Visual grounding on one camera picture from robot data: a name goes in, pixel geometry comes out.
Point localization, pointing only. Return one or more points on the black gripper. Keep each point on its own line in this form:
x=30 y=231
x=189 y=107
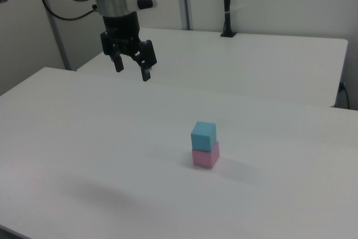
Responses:
x=120 y=27

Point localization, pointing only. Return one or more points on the blue cube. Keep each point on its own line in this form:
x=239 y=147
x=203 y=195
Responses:
x=202 y=137

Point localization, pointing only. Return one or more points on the pink cube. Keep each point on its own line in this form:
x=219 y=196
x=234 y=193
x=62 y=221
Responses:
x=205 y=159

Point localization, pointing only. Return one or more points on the white side table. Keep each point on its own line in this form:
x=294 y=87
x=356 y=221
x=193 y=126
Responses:
x=223 y=65

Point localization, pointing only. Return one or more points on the black table clamp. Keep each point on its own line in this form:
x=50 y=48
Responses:
x=228 y=4

